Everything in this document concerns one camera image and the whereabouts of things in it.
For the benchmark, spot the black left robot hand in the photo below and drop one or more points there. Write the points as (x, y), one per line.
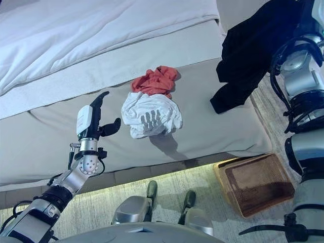
(84, 119)

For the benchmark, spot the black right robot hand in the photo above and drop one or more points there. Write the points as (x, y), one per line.
(317, 15)

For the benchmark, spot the white garment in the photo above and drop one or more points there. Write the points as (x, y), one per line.
(141, 106)

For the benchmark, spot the black garment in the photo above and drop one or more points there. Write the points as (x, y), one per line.
(248, 50)

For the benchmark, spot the orange-red garment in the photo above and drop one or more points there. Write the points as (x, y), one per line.
(154, 81)

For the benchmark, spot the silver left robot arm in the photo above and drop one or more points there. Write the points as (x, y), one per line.
(71, 177)

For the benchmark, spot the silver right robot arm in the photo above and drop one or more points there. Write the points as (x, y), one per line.
(301, 76)

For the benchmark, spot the pale grey bed sheet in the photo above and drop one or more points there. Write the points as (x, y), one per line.
(76, 83)

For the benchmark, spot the bed with beige cover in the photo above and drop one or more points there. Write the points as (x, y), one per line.
(202, 131)

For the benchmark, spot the brown wicker basket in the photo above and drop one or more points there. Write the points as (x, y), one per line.
(255, 187)

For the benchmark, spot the white duvet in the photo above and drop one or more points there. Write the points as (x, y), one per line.
(88, 33)

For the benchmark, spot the silver left robot leg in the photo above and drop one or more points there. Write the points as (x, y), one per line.
(134, 210)

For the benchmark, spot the silver robot leg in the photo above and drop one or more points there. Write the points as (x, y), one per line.
(200, 217)
(134, 210)

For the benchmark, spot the grey robot torso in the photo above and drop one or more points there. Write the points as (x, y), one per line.
(114, 234)

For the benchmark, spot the silver right robot leg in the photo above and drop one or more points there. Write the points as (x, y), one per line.
(200, 217)

